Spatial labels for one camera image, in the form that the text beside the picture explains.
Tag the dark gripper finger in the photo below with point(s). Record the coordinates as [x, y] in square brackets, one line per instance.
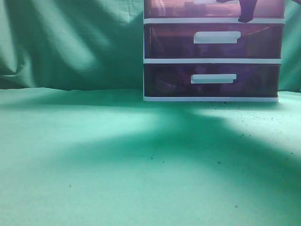
[247, 10]

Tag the middle purple translucent drawer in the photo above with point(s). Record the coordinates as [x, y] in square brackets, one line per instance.
[261, 41]

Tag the purple translucent drawer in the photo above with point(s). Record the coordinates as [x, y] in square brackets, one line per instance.
[211, 80]
[261, 41]
[210, 8]

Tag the top purple translucent drawer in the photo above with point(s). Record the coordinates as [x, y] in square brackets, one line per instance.
[210, 8]

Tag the bottom purple translucent drawer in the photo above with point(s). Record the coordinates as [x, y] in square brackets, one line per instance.
[211, 80]

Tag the green cloth backdrop and cover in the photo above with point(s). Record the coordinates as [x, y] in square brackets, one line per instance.
[80, 147]

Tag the white plastic drawer cabinet frame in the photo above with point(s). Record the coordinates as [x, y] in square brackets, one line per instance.
[207, 20]

